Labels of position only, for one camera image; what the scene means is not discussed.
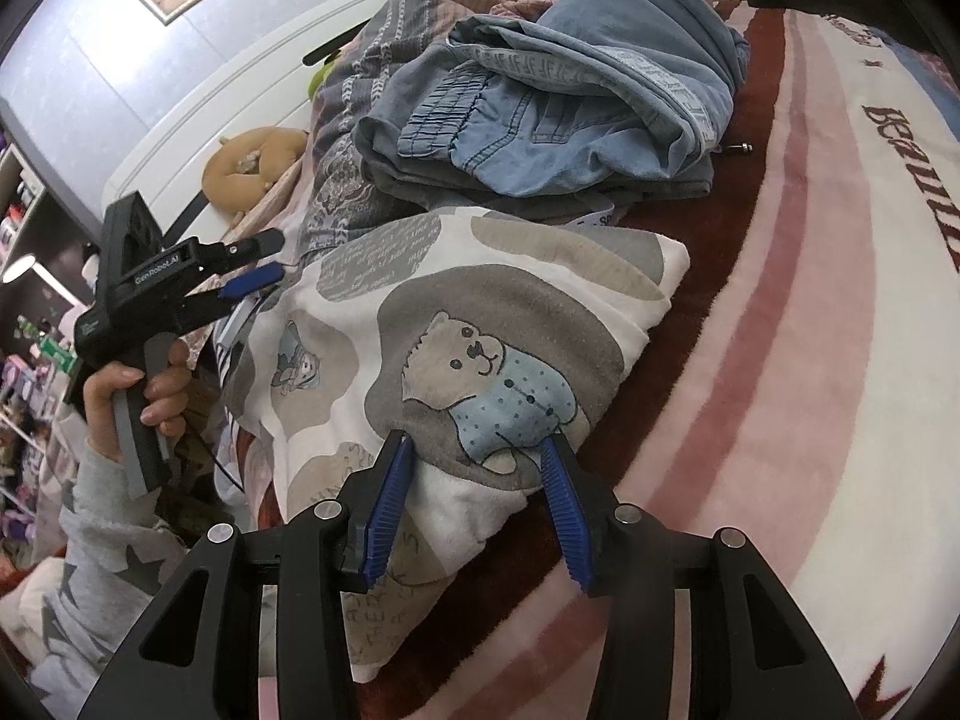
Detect blue denim pants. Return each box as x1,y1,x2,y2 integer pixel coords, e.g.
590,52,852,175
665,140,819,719
352,0,751,211

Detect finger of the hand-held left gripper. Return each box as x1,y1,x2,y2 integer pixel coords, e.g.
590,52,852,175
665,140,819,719
196,230,287,275
176,264,284,316

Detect shelf with small items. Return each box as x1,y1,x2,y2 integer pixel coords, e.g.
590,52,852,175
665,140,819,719
0,142,106,578

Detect orange plush toy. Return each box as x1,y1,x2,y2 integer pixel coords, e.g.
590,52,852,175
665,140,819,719
201,127,310,212

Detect striped printed blanket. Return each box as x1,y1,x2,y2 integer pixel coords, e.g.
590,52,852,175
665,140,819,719
247,0,960,720

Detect bear print pants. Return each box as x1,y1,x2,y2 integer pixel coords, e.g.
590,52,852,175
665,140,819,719
217,206,691,683

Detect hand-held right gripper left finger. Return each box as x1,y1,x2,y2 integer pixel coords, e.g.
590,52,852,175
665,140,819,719
75,430,417,720

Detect white lamp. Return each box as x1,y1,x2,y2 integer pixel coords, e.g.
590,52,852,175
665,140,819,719
4,253,87,308

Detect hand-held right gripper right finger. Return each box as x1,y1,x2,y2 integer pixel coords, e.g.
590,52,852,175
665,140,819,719
538,431,863,720

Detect person's left hand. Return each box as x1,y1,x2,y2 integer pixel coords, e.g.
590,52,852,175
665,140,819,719
82,341,192,462

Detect black cable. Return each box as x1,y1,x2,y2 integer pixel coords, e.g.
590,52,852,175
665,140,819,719
184,405,245,500

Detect person's left forearm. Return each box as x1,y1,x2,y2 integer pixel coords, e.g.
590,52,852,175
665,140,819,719
15,442,218,691

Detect white headboard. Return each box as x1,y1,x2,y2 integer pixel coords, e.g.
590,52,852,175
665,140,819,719
101,0,402,241

